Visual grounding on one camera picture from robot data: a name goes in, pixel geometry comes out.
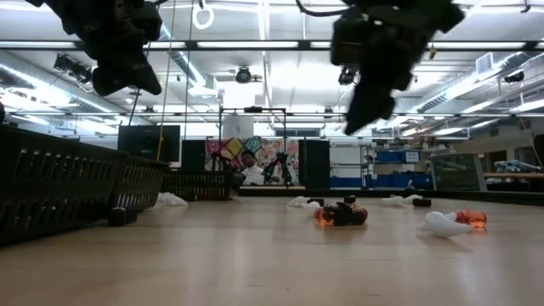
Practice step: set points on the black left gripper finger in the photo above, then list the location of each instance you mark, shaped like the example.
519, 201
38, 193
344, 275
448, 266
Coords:
146, 78
103, 83

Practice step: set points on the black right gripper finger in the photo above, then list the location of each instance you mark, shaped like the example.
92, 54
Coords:
372, 106

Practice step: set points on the white plastic ghost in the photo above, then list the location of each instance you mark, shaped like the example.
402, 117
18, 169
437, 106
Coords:
440, 226
412, 197
176, 201
298, 201
313, 207
162, 196
393, 201

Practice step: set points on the orange translucent plastic pumpkin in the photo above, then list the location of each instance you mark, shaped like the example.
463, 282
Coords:
472, 217
361, 210
321, 214

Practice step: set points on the black background robot arm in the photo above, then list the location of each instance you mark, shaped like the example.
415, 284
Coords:
278, 166

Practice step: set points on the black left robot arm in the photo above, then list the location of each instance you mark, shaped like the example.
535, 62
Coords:
85, 17

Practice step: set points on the yellow hanging power plug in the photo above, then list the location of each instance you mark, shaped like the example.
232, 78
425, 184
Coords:
432, 52

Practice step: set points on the blue storage bin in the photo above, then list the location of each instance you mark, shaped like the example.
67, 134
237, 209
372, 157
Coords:
346, 183
404, 182
389, 157

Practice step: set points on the black partition panel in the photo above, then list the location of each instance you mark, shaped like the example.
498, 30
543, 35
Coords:
193, 155

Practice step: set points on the white ceiling air vent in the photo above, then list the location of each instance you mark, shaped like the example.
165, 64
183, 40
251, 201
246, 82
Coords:
484, 64

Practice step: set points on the round black ceiling spotlight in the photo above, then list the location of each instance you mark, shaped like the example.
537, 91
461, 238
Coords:
243, 75

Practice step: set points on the white cylinder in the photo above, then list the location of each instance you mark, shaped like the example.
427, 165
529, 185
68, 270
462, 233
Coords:
238, 127

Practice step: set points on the black slotted plastic basket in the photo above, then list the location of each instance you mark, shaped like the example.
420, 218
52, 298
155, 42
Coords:
51, 191
144, 183
195, 185

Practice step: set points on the colourful mural panel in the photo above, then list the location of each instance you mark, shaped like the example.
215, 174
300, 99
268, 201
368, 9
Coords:
229, 146

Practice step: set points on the person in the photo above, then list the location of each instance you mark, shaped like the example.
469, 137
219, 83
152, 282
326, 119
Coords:
251, 168

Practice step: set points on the wooden workbench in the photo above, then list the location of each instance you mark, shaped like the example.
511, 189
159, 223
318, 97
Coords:
510, 175

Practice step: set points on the grey rolled bundle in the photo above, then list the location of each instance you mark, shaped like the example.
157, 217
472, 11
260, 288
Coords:
516, 166

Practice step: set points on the black ceiling camera mount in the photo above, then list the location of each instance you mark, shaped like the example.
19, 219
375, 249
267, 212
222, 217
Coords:
72, 68

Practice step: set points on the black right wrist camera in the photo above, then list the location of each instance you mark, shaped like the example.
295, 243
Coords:
346, 42

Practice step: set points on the grey glass-front enclosure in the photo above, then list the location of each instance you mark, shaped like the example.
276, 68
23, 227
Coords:
457, 172

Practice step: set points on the black metal gantry frame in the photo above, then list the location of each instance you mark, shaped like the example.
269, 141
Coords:
253, 109

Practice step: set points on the black ceiling camera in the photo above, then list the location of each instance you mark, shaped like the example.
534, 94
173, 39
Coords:
514, 77

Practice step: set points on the black metal table frame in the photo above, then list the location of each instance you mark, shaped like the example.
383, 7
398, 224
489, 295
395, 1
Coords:
467, 195

